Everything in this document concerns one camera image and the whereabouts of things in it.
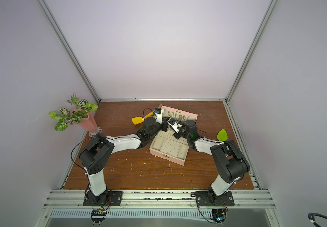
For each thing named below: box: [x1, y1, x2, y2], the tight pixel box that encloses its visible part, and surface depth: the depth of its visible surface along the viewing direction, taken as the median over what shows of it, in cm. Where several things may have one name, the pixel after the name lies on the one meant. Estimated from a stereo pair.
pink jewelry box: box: [149, 105, 198, 166], surface depth 85 cm
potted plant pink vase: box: [48, 92, 103, 138], surface depth 81 cm
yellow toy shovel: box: [131, 111, 155, 125], surface depth 109 cm
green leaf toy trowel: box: [216, 128, 229, 142], surface depth 100 cm
